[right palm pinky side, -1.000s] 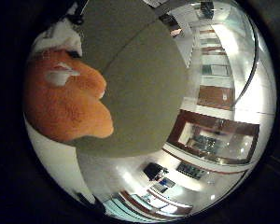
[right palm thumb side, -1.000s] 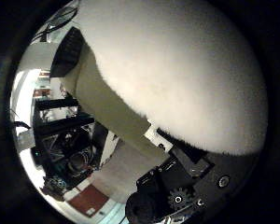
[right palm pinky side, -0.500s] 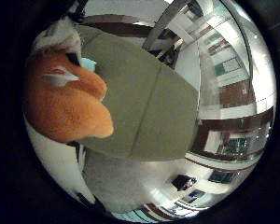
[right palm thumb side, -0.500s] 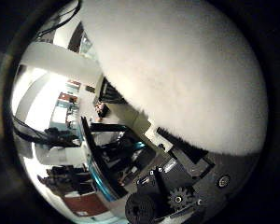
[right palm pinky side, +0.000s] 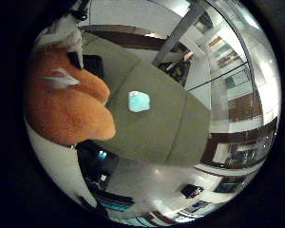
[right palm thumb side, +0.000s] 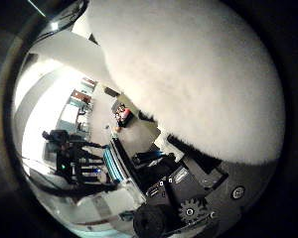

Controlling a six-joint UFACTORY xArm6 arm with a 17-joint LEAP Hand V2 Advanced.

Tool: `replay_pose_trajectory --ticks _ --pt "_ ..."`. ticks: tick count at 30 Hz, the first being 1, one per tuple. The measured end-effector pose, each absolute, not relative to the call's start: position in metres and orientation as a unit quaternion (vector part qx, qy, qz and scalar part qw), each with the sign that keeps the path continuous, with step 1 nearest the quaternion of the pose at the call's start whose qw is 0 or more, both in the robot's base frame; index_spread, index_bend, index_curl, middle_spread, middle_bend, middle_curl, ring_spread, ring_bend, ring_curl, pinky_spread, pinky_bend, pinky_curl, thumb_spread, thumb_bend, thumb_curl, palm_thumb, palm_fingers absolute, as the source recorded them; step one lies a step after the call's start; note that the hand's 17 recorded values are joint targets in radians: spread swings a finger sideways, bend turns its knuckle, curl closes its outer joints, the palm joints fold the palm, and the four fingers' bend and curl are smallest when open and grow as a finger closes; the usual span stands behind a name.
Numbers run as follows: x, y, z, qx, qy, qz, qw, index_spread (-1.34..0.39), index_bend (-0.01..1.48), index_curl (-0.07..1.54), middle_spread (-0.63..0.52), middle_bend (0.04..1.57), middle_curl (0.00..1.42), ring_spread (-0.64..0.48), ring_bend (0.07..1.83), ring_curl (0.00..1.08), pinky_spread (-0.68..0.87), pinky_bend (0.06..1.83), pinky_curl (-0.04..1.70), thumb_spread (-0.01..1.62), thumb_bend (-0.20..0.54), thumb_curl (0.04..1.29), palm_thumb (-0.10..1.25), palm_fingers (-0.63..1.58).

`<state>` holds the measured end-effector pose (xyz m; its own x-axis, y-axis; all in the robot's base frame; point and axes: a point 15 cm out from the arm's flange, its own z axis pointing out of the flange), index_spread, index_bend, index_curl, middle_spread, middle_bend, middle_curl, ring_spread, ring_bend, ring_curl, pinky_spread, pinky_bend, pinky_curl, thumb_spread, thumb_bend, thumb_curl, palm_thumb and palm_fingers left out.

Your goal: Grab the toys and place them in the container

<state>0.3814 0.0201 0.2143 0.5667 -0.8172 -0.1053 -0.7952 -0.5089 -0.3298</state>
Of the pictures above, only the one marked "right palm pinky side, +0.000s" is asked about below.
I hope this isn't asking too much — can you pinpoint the orange and white plush toy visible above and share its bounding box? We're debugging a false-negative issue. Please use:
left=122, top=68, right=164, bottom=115
left=23, top=47, right=117, bottom=147

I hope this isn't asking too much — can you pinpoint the light blue plush toy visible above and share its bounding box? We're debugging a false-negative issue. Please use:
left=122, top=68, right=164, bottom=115
left=127, top=90, right=151, bottom=113

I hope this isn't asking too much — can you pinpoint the black slatted plastic basket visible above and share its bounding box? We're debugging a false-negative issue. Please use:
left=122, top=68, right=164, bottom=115
left=82, top=54, right=105, bottom=80

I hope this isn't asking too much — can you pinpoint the grey metal beam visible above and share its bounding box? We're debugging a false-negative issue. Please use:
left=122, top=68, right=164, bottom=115
left=151, top=0, right=211, bottom=67

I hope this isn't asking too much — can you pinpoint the small black box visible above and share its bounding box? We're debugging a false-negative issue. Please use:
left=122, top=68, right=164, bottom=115
left=180, top=183, right=204, bottom=200

